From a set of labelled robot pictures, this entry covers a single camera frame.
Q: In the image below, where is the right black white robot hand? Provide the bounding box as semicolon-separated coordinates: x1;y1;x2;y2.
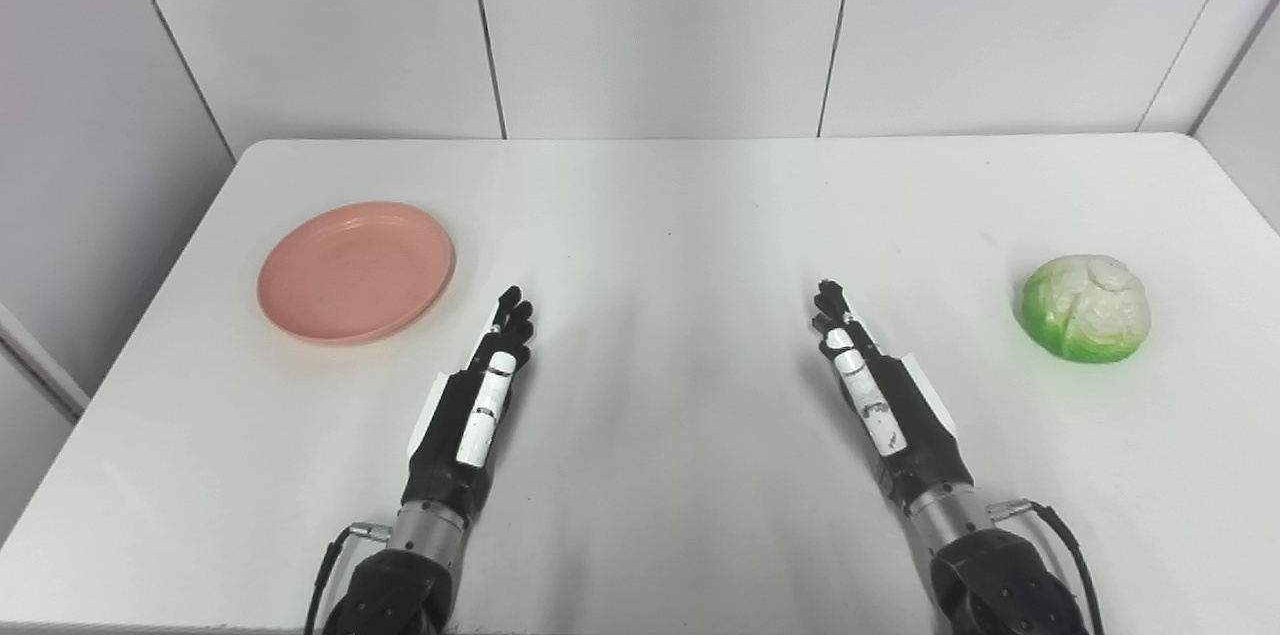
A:
811;279;977;517

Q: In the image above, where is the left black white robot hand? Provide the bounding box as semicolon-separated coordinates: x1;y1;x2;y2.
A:
401;286;536;520

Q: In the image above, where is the pink round plate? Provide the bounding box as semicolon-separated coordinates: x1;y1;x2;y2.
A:
257;202;457;347

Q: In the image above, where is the green white toy cabbage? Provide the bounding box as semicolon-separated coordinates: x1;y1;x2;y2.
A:
1020;255;1152;364

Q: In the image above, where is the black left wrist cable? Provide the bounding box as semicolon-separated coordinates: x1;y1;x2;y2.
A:
304;521;391;635

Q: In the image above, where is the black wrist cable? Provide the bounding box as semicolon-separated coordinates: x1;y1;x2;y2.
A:
988;499;1107;635
304;521;391;635

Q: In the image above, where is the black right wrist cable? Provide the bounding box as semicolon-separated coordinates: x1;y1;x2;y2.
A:
988;499;1107;635

